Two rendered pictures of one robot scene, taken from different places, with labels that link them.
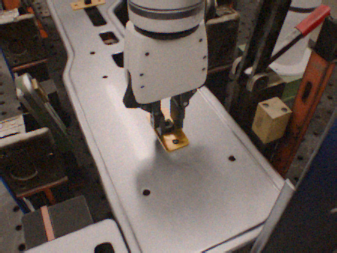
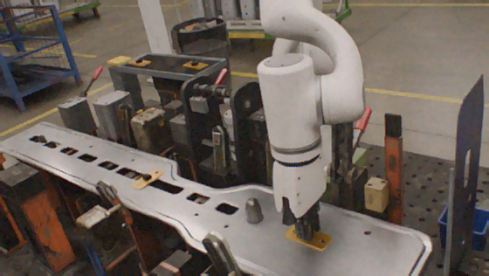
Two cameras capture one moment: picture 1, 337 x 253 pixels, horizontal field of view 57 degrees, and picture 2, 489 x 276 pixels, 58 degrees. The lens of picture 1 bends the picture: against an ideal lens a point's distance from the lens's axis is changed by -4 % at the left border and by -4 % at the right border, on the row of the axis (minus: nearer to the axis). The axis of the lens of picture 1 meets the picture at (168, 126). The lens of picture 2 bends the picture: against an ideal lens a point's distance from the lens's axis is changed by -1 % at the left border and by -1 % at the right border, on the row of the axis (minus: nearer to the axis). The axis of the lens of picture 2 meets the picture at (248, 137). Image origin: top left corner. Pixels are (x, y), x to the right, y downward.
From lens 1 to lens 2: 0.43 m
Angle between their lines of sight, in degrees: 26
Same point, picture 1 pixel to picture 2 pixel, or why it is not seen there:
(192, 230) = not seen: outside the picture
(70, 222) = not seen: outside the picture
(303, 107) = (395, 174)
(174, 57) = (311, 175)
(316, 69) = (392, 146)
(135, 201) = not seen: outside the picture
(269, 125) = (380, 196)
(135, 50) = (291, 179)
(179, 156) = (333, 249)
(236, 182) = (382, 244)
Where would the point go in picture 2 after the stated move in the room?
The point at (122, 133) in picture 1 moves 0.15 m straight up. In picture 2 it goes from (279, 255) to (267, 186)
